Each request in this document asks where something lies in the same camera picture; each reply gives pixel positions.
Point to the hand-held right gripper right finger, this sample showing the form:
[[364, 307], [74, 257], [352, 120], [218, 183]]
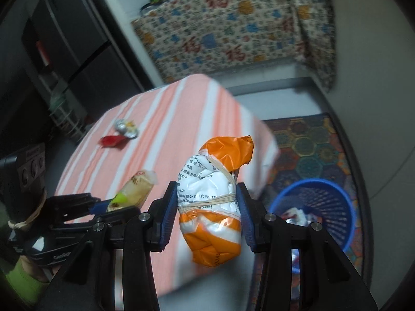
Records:
[[247, 220]]

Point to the black pan with green item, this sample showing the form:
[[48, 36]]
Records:
[[154, 0]]

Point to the yellow snack packet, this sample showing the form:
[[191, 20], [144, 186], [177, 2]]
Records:
[[136, 189]]

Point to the orange white plastic packet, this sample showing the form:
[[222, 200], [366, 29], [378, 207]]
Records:
[[207, 194]]

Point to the dark grey fridge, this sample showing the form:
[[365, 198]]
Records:
[[90, 39]]

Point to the person's left forearm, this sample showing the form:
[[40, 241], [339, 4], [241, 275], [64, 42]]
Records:
[[22, 285]]

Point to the orange striped table cloth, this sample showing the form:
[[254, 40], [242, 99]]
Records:
[[181, 110]]

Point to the crushed silver orange can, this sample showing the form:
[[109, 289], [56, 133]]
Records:
[[124, 125]]

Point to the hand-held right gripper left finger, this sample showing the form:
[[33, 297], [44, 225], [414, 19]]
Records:
[[170, 217]]

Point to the hexagon patterned rug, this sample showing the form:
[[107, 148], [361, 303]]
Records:
[[308, 149]]

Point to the crushed red can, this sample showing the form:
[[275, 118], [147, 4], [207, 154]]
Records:
[[112, 141]]

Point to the printed blanket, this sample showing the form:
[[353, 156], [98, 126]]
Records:
[[220, 29], [316, 32]]

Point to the person's left hand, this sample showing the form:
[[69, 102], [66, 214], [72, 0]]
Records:
[[37, 269]]

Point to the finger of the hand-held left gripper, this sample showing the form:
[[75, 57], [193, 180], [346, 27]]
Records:
[[123, 213], [100, 207]]

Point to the blue plastic basket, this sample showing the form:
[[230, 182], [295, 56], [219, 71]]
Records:
[[337, 207]]

